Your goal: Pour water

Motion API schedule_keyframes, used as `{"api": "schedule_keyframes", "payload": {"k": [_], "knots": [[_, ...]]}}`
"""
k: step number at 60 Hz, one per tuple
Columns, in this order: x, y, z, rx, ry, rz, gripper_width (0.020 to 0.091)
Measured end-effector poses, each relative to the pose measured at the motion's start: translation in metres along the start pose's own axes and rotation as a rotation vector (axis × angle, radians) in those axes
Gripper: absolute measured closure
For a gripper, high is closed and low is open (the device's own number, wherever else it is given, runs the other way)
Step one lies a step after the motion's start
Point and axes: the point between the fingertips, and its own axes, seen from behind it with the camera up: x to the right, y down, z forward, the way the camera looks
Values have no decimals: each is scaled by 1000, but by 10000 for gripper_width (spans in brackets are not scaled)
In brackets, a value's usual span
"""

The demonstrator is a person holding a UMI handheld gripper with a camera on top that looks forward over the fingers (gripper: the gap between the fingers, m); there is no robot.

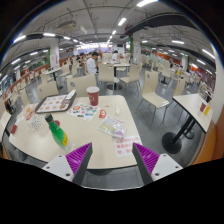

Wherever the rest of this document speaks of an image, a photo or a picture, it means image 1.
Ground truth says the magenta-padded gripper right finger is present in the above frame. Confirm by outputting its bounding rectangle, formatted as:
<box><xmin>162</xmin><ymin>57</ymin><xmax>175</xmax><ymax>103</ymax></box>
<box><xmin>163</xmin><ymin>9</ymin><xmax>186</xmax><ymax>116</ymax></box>
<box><xmin>131</xmin><ymin>142</ymin><xmax>184</xmax><ymax>186</ymax></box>

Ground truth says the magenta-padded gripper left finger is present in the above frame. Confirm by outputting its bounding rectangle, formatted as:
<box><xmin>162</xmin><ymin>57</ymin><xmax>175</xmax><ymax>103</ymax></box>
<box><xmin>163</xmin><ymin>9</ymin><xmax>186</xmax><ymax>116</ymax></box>
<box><xmin>42</xmin><ymin>142</ymin><xmax>94</xmax><ymax>186</ymax></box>

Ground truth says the green drink bottle black cap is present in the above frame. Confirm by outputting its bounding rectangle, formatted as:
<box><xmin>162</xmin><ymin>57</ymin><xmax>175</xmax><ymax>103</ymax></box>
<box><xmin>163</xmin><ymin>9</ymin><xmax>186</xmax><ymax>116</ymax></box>
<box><xmin>44</xmin><ymin>113</ymin><xmax>73</xmax><ymax>153</ymax></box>

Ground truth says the white notice with red text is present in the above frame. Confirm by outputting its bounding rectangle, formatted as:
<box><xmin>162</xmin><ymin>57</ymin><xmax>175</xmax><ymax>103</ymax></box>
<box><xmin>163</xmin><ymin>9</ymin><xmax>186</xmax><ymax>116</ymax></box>
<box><xmin>114</xmin><ymin>135</ymin><xmax>143</xmax><ymax>157</ymax></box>

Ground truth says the colourful printed leaflet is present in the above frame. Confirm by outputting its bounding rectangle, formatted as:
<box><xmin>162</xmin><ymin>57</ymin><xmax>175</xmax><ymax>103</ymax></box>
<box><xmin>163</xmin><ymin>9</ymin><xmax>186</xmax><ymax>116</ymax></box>
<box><xmin>68</xmin><ymin>102</ymin><xmax>101</xmax><ymax>122</ymax></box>

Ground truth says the red sauce sachet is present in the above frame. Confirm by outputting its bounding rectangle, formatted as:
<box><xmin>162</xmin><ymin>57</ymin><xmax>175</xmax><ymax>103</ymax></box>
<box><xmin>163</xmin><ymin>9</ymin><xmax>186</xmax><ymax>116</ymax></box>
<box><xmin>98</xmin><ymin>108</ymin><xmax>108</xmax><ymax>120</ymax></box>

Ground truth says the dark tray with menu paper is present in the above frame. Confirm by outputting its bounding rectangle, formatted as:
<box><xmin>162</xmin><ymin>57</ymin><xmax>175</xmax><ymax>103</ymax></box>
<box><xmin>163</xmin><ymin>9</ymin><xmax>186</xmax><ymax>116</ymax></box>
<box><xmin>34</xmin><ymin>92</ymin><xmax>77</xmax><ymax>115</ymax></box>

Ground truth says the red paper cup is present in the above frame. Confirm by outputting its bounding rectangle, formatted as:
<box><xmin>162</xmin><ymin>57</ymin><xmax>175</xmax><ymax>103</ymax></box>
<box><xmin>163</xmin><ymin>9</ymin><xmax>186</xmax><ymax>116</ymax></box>
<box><xmin>86</xmin><ymin>86</ymin><xmax>101</xmax><ymax>107</ymax></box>

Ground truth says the white napkin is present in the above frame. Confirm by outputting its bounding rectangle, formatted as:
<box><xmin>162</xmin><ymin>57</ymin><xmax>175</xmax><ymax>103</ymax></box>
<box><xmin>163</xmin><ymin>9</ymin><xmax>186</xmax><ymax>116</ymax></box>
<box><xmin>65</xmin><ymin>89</ymin><xmax>77</xmax><ymax>101</ymax></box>

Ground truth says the beige chair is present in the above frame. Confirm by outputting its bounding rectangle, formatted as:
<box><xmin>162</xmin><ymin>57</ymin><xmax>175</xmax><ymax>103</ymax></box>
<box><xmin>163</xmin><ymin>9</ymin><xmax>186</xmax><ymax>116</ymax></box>
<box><xmin>36</xmin><ymin>81</ymin><xmax>60</xmax><ymax>102</ymax></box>
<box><xmin>66</xmin><ymin>73</ymin><xmax>98</xmax><ymax>99</ymax></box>
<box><xmin>136</xmin><ymin>70</ymin><xmax>170</xmax><ymax>130</ymax></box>

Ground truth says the small yellow sign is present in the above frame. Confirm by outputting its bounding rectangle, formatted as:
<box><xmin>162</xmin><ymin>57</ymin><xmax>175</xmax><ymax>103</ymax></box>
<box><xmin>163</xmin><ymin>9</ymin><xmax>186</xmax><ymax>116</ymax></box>
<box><xmin>203</xmin><ymin>104</ymin><xmax>212</xmax><ymax>116</ymax></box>

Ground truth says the beige side table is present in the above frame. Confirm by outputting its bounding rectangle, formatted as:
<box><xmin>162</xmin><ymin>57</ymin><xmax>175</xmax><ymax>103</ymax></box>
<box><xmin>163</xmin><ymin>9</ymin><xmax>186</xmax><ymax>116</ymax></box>
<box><xmin>0</xmin><ymin>109</ymin><xmax>13</xmax><ymax>135</ymax></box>

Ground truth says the group of beige chairs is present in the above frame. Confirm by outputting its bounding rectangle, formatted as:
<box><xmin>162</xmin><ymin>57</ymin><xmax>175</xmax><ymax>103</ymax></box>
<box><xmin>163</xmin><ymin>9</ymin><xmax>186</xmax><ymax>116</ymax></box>
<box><xmin>3</xmin><ymin>54</ymin><xmax>214</xmax><ymax>108</ymax></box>

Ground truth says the person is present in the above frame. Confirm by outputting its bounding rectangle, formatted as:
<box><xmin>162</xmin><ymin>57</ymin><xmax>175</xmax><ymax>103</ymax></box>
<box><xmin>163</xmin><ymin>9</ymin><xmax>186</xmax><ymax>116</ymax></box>
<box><xmin>85</xmin><ymin>51</ymin><xmax>100</xmax><ymax>75</ymax></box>
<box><xmin>111</xmin><ymin>49</ymin><xmax>120</xmax><ymax>63</ymax></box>

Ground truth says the ceiling air conditioner unit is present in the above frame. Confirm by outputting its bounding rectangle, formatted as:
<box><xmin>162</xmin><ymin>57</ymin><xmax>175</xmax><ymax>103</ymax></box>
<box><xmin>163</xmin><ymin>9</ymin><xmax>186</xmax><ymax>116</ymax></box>
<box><xmin>57</xmin><ymin>20</ymin><xmax>78</xmax><ymax>30</ymax></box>

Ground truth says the group of ceiling lights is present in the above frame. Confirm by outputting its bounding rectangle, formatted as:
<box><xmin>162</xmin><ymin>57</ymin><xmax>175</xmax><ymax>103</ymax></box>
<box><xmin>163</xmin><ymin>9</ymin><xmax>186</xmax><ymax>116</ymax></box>
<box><xmin>0</xmin><ymin>0</ymin><xmax>216</xmax><ymax>84</ymax></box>

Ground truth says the beige table black pedestal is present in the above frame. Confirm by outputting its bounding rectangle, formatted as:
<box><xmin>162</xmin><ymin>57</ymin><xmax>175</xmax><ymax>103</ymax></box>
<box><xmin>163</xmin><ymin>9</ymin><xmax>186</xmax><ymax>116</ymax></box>
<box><xmin>161</xmin><ymin>93</ymin><xmax>215</xmax><ymax>155</ymax></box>

